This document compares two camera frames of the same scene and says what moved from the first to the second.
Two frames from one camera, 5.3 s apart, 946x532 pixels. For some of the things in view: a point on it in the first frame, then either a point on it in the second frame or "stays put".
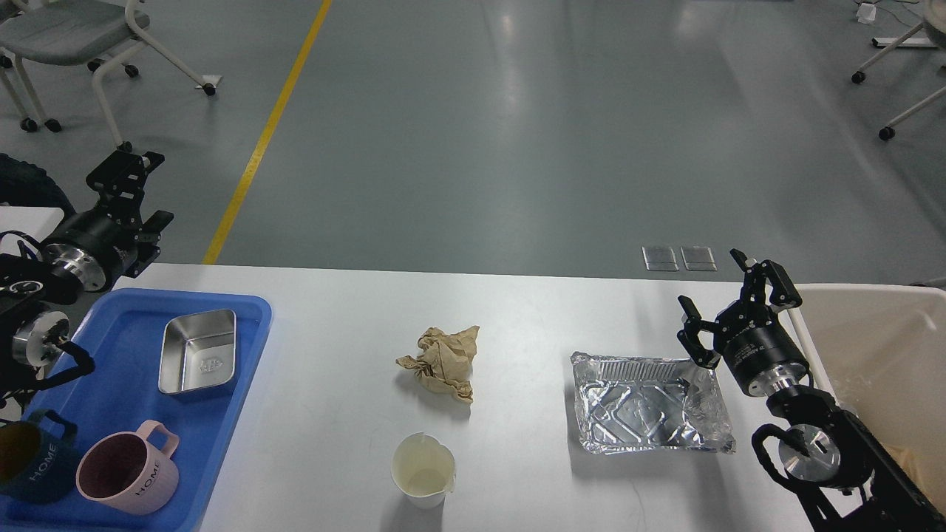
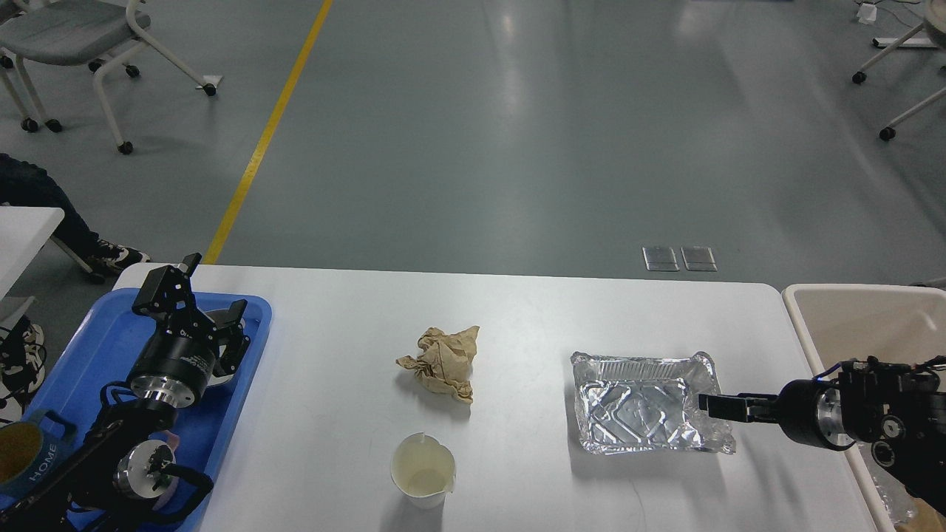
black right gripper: (749, 335) → (809, 412)
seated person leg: (24, 185) stays put
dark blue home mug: (38, 460) stays put
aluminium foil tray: (629, 404) stays put
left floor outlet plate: (659, 258) stays put
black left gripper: (97, 248) → (177, 366)
